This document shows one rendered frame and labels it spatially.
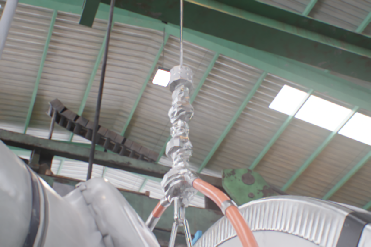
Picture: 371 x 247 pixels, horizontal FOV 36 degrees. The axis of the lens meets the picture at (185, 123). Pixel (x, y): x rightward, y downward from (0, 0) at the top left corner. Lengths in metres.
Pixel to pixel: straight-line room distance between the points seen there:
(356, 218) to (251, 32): 3.20
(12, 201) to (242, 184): 1.69
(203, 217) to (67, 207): 1.54
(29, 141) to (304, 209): 1.23
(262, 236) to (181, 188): 0.12
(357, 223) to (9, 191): 0.42
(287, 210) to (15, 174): 0.52
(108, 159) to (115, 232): 1.56
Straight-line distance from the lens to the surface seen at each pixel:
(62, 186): 1.67
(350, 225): 0.58
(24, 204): 0.20
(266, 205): 0.75
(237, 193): 1.84
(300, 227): 0.66
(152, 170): 1.82
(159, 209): 0.81
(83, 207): 0.25
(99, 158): 1.79
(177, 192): 0.72
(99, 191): 0.25
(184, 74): 0.86
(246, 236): 0.49
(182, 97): 0.83
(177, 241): 1.70
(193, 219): 1.75
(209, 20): 3.65
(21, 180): 0.21
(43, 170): 1.72
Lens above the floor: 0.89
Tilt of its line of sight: 41 degrees up
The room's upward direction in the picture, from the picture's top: straight up
